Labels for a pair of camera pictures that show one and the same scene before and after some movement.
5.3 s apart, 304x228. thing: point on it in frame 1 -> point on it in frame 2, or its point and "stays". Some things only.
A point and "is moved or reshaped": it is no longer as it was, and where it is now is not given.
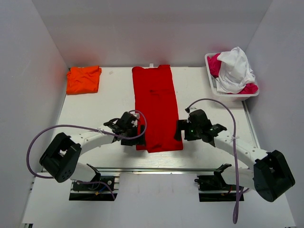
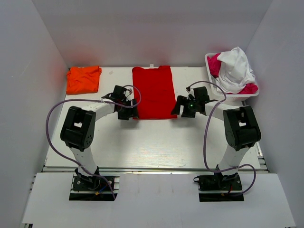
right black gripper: [182, 125] -> [183, 100]
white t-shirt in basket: [234, 72] stays
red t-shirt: [156, 107] is moved or reshaped
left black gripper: [139, 141] -> [132, 112]
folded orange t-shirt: [83, 80] stays
